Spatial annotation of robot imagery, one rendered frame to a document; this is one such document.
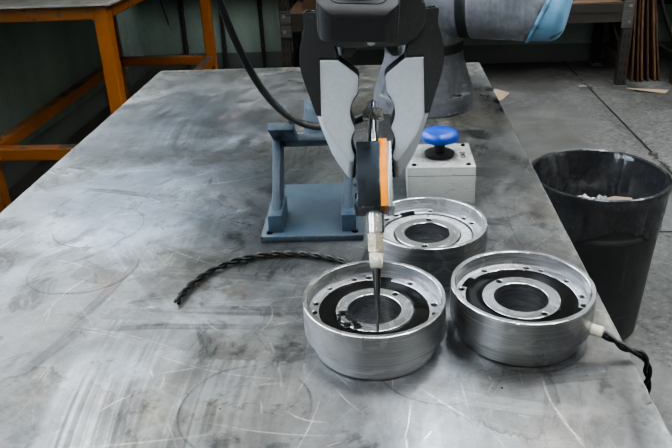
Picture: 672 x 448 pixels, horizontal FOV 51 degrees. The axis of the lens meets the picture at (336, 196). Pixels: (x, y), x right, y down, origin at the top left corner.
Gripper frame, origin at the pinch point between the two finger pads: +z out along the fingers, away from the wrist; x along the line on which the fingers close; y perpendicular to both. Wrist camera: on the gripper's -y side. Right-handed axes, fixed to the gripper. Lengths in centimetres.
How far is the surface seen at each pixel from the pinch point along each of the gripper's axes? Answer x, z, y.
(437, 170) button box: -6.5, 9.2, 20.3
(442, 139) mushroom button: -7.2, 6.3, 21.9
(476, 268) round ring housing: -8.1, 10.2, 2.1
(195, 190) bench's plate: 20.6, 13.3, 26.0
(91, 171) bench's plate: 35.2, 13.3, 32.6
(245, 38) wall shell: 80, 74, 403
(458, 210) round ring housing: -7.8, 10.0, 12.6
